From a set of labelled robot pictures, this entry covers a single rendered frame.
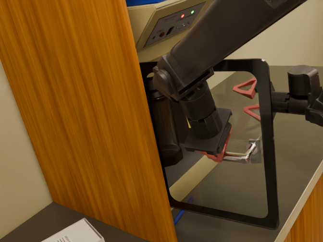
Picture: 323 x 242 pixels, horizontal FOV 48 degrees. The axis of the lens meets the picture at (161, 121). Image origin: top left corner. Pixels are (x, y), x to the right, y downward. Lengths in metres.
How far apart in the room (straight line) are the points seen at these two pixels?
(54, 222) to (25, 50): 0.51
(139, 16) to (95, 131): 0.30
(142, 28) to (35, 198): 0.72
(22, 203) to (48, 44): 0.56
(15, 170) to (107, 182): 0.36
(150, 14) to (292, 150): 0.74
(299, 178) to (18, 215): 0.87
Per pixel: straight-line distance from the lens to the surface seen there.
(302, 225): 1.24
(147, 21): 0.75
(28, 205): 1.26
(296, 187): 1.10
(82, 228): 1.03
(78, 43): 0.80
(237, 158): 0.73
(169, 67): 0.54
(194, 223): 1.00
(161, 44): 0.93
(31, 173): 1.23
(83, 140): 0.94
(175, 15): 0.83
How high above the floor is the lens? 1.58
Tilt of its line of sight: 23 degrees down
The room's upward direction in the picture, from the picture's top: 12 degrees counter-clockwise
